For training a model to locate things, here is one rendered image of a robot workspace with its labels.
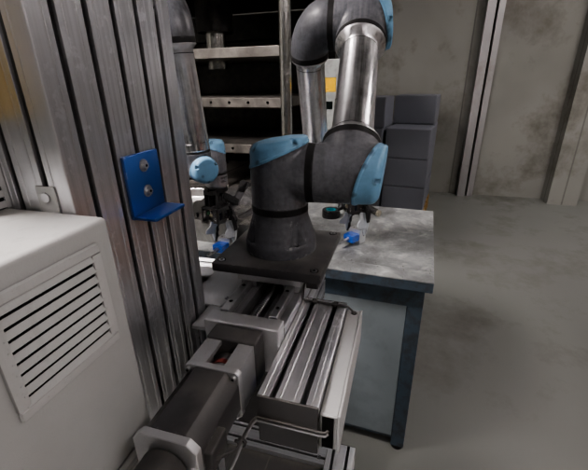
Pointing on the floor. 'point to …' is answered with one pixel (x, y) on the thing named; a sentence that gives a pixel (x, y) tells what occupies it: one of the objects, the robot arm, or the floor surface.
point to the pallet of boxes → (407, 147)
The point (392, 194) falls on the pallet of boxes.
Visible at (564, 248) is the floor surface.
